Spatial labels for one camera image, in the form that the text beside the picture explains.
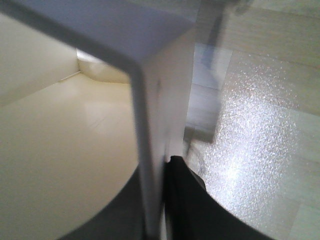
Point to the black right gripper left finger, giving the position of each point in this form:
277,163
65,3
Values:
121,219

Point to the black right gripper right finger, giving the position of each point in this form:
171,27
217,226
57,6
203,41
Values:
192,214

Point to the white plastic trash bin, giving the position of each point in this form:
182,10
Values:
90,90

